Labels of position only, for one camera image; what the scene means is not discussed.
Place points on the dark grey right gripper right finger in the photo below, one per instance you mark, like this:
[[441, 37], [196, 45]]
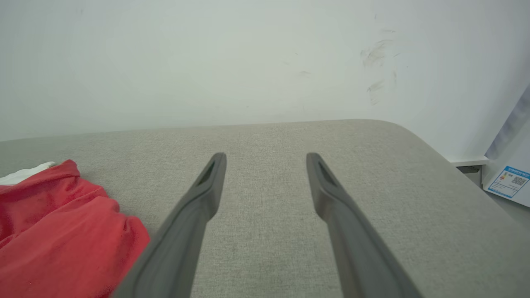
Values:
[[360, 252]]

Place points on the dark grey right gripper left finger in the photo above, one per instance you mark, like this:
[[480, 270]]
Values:
[[178, 248]]

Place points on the red white sleeveless jersey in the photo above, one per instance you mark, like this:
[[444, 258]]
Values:
[[58, 236]]

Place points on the blue white energy label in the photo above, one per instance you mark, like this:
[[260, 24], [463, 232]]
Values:
[[508, 182]]

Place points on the white appliance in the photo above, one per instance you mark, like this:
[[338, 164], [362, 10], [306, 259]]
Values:
[[513, 145]]

